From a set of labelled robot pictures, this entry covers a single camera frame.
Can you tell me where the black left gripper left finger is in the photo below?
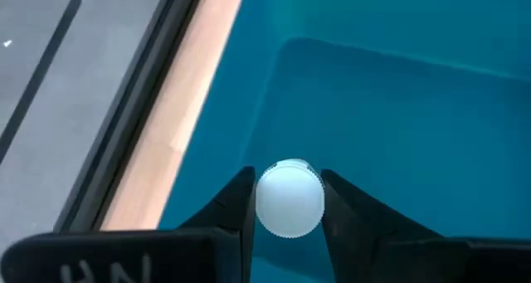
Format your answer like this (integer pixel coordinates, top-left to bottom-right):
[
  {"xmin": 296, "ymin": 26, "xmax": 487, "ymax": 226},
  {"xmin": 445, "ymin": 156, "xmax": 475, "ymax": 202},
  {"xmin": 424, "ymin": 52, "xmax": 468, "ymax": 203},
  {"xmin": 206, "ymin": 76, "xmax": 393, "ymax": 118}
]
[{"xmin": 0, "ymin": 165, "xmax": 257, "ymax": 283}]

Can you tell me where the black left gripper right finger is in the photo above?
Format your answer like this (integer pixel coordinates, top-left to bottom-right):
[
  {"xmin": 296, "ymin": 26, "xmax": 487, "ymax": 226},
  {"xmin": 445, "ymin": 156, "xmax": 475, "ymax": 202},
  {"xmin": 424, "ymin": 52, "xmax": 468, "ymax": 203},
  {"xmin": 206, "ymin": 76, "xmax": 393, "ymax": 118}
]
[{"xmin": 319, "ymin": 168, "xmax": 531, "ymax": 283}]

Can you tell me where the small clear white-capped pill vial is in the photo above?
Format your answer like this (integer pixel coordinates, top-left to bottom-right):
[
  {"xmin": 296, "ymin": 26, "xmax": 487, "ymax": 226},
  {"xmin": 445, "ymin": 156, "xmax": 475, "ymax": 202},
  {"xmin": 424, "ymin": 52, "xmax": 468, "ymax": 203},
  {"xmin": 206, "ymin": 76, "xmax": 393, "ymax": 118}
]
[{"xmin": 254, "ymin": 158, "xmax": 326, "ymax": 239}]

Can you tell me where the blue plastic bin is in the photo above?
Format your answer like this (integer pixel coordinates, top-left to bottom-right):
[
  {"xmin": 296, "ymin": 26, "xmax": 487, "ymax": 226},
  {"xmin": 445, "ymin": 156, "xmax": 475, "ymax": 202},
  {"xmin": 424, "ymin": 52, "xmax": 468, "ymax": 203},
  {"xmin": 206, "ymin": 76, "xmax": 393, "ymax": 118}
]
[{"xmin": 158, "ymin": 0, "xmax": 531, "ymax": 283}]

